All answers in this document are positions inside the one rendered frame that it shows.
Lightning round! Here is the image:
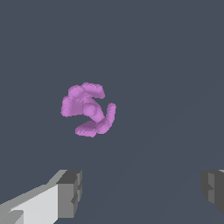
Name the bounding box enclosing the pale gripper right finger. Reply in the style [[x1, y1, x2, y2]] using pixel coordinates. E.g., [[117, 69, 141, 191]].
[[199, 169, 224, 216]]

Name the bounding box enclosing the purple lumpy object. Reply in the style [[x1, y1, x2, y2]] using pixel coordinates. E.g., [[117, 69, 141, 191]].
[[60, 81, 117, 138]]

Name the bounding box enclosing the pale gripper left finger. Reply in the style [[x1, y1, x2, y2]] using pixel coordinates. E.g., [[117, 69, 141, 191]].
[[0, 169, 83, 224]]

